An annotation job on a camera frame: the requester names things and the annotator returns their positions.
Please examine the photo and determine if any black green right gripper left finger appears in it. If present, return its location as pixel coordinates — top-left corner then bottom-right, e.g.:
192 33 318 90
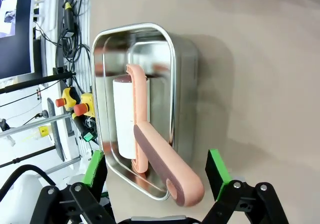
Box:
29 149 116 224

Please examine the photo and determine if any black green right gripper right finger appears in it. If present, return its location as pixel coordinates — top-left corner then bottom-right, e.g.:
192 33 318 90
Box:
199 148 291 224

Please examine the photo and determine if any black curved flat bar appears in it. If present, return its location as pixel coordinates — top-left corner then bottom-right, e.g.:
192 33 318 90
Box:
46 97 67 162

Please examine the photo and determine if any yellow emergency stop red button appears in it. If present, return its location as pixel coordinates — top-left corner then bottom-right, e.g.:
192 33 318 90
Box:
55 86 81 110
73 93 96 119

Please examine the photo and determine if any black tripod pole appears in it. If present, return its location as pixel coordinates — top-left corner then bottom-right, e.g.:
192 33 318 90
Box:
0 145 57 169
0 71 77 95

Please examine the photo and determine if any silver metal pole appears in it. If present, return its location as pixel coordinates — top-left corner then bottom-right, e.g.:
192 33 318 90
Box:
0 113 76 139

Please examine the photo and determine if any stainless steel rectangular tray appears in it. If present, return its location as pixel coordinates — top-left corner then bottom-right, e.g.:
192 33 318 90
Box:
91 22 200 202

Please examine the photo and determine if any white power strip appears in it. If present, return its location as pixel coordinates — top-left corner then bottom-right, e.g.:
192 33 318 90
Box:
32 0 60 31

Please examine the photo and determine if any black enabling switch green plug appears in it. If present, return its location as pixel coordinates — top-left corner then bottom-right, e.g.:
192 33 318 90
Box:
71 113 98 143

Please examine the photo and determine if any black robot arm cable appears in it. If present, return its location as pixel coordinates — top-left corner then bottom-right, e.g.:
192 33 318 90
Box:
0 164 57 201

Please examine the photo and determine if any black coiled cable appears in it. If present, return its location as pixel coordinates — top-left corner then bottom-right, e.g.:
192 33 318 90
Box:
55 34 91 69

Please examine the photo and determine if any computer monitor white frame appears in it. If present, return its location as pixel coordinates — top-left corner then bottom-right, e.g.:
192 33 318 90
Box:
0 0 36 80

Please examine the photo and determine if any white wire mesh panel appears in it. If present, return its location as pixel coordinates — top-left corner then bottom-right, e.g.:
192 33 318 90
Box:
73 0 94 157

